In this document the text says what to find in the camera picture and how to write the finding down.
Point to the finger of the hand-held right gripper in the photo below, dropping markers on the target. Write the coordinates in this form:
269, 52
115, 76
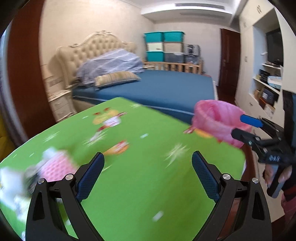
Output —
251, 120
242, 135

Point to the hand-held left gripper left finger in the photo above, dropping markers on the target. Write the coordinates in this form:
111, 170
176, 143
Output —
90, 180

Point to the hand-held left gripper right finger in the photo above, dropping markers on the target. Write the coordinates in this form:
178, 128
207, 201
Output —
205, 176

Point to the pink foam fruit net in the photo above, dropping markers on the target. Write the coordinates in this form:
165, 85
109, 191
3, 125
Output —
60, 166

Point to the pink plastic trash bag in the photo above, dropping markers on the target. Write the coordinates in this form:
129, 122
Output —
212, 120

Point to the white foam sheet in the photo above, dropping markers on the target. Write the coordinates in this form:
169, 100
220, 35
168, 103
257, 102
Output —
52, 154
10, 179

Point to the person's right hand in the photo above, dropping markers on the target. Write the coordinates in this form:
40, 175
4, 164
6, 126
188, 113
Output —
285, 177

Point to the dark box with blue label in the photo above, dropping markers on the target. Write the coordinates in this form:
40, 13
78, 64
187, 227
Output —
269, 96

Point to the light blue flat box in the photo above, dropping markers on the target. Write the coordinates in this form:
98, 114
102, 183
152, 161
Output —
275, 83

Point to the green printed tablecloth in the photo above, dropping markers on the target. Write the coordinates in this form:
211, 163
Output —
143, 176

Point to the dark wooden door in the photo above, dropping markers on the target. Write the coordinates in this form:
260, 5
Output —
227, 60

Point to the black television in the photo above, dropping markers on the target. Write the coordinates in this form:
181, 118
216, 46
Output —
275, 46

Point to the cream nightstand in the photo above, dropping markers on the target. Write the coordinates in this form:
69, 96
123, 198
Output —
60, 104

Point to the blue mattress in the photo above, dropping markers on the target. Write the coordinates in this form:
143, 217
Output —
161, 90

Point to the yellow leather armchair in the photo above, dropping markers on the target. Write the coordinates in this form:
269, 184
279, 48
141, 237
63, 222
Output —
4, 143

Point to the striped pillow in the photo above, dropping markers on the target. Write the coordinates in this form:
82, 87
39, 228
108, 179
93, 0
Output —
115, 78

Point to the stack of plastic storage bins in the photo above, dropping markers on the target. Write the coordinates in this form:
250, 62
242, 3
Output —
161, 46

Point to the blue grey duvet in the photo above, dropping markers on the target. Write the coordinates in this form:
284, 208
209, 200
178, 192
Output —
111, 64

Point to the ceiling air vent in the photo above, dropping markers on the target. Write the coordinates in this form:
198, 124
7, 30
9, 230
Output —
198, 6

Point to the dark wooden pillar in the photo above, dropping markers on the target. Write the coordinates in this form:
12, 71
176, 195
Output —
25, 69

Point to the beige tufted headboard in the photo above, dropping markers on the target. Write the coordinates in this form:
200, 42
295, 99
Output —
92, 48

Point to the white wall shelf unit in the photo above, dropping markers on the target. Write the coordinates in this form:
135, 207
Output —
246, 69

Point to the wooden crib rail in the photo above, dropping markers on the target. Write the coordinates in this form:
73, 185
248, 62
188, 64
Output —
175, 67

